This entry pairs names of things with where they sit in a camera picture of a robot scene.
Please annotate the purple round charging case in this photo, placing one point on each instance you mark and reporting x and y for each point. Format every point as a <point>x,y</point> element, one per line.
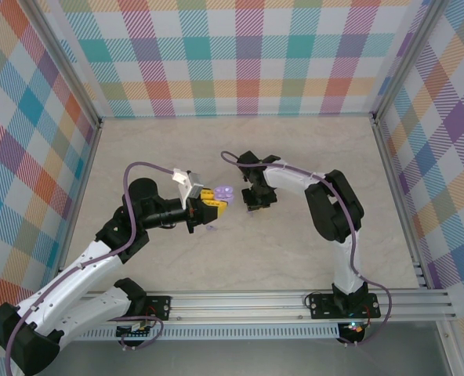
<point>224,194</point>

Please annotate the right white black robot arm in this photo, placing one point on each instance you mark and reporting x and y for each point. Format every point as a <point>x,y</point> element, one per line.
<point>334,207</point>

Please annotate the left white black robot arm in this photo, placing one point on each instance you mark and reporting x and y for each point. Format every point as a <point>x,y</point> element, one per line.
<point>67,282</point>

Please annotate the grey metal shelf panel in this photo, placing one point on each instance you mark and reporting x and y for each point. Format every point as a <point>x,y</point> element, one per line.
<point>236,358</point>

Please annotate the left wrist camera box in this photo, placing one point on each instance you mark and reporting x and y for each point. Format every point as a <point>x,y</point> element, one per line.
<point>187,184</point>

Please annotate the aluminium frame side rail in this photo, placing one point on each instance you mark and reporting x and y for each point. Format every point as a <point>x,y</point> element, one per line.
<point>390,168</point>
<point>82,184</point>

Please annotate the aluminium mounting rail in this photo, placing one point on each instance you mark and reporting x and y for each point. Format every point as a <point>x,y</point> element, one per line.
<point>236,305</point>

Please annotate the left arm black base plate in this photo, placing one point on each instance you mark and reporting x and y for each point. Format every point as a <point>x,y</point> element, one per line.
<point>161,307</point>

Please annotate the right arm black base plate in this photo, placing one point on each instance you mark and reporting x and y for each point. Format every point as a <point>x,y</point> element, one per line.
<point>322,307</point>

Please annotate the aluminium frame corner post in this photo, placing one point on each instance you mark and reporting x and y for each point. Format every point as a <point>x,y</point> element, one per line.
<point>63,62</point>
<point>402,62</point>

